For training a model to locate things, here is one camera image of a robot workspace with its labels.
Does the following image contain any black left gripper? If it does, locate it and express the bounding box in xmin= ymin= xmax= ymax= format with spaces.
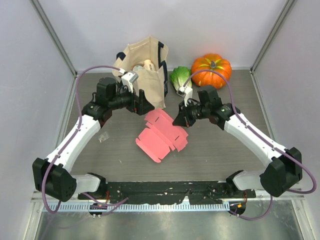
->
xmin=109 ymin=82 xmax=155 ymax=116

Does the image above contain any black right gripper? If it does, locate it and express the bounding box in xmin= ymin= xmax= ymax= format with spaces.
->
xmin=173 ymin=98 xmax=210 ymax=128

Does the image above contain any pink paper box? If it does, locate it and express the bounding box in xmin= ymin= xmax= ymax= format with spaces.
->
xmin=135 ymin=108 xmax=188 ymax=163

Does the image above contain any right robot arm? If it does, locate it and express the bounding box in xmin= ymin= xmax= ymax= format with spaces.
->
xmin=173 ymin=85 xmax=302 ymax=198

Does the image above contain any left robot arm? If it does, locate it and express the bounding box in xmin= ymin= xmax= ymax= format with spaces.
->
xmin=32 ymin=72 xmax=154 ymax=202

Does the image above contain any beige canvas tote bag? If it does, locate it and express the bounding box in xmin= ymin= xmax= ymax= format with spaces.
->
xmin=113 ymin=36 xmax=169 ymax=109

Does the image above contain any white round container in bag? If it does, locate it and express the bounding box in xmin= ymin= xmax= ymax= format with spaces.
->
xmin=132 ymin=64 xmax=145 ymax=73

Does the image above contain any beige bottle in bag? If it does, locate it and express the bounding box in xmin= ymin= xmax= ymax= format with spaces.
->
xmin=143 ymin=59 xmax=157 ymax=72

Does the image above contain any green lettuce toy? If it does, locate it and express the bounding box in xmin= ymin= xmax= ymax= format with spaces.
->
xmin=169 ymin=66 xmax=192 ymax=92

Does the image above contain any small clear plastic wrapper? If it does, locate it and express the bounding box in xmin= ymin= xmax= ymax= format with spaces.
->
xmin=98 ymin=131 xmax=110 ymax=143

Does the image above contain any orange pumpkin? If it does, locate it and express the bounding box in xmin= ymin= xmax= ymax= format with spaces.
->
xmin=191 ymin=53 xmax=232 ymax=90

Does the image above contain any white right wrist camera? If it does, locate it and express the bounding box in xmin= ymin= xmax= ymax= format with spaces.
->
xmin=177 ymin=86 xmax=193 ymax=107

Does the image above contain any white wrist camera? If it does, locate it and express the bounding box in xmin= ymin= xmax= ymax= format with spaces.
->
xmin=177 ymin=86 xmax=193 ymax=107
xmin=121 ymin=71 xmax=139 ymax=93

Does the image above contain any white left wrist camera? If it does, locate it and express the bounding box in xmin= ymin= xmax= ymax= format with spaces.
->
xmin=121 ymin=71 xmax=139 ymax=93

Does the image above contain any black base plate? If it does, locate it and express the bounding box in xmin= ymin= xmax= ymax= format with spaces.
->
xmin=89 ymin=181 xmax=256 ymax=205

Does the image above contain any slotted cable duct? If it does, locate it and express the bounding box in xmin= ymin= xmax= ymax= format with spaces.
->
xmin=58 ymin=201 xmax=230 ymax=213

